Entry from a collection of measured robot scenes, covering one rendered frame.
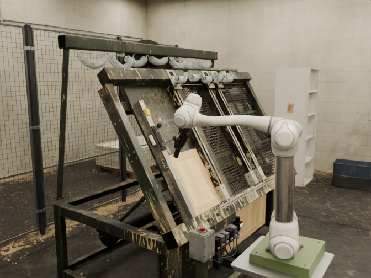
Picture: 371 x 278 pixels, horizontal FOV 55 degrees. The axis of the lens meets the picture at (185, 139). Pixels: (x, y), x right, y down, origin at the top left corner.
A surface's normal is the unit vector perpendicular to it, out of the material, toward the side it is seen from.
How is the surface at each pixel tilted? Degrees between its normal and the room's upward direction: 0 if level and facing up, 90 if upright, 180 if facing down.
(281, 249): 100
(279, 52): 90
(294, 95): 90
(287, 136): 87
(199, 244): 90
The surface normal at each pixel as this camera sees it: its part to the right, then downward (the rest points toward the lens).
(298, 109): -0.57, 0.14
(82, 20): 0.82, 0.10
